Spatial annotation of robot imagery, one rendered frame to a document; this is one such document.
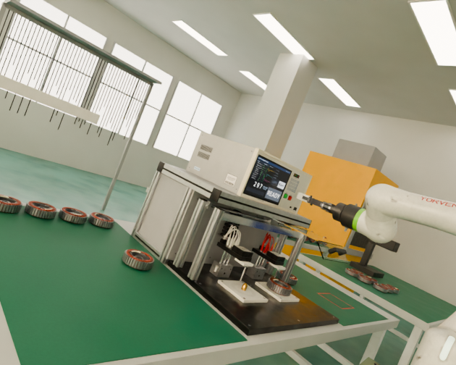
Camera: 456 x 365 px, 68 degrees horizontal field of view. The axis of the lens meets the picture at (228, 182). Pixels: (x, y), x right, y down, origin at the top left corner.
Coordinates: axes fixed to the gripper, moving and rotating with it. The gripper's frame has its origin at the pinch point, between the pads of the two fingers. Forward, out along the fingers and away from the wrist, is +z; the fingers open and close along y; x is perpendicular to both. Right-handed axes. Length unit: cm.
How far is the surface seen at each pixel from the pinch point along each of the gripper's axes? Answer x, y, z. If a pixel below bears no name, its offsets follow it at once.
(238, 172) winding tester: -0.7, -28.8, 15.0
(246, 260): -32.0, -20.1, 0.9
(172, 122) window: 54, 335, 637
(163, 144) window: -4, 333, 637
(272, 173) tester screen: 4.5, -15.2, 9.3
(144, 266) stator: -44, -57, 14
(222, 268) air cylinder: -39.6, -23.0, 8.5
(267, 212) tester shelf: -11.8, -11.8, 6.5
